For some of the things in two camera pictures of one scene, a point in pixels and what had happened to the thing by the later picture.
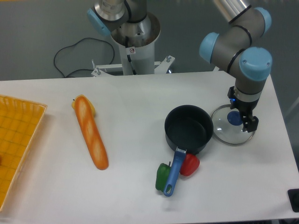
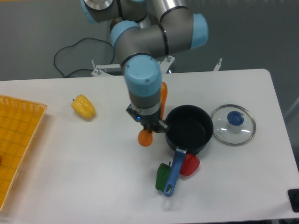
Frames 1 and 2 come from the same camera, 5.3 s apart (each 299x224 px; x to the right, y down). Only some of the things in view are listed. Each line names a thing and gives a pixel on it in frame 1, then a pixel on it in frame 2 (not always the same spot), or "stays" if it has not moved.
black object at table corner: (293, 195) stays
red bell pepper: (189, 165) stays
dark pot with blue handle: (188, 128) stays
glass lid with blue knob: (227, 125) stays
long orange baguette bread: (94, 139) to (145, 136)
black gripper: (245, 108) to (148, 117)
